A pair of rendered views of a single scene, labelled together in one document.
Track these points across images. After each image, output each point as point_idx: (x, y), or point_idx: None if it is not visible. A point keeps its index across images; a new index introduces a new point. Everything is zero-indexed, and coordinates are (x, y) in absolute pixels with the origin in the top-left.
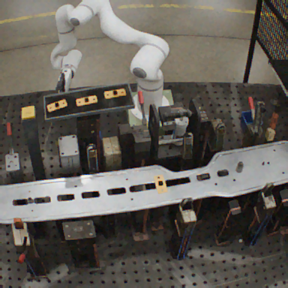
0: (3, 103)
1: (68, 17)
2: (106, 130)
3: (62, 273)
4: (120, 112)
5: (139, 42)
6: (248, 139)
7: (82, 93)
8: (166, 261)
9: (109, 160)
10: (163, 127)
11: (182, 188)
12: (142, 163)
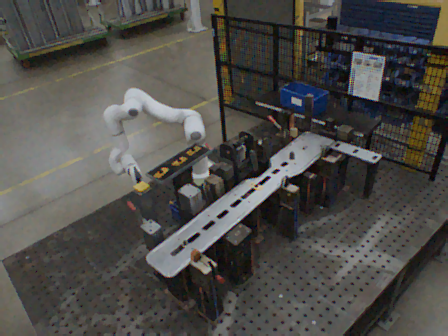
0: (77, 227)
1: (125, 110)
2: None
3: (233, 299)
4: None
5: (181, 118)
6: (282, 142)
7: (172, 159)
8: (289, 243)
9: (218, 188)
10: None
11: (270, 182)
12: (230, 188)
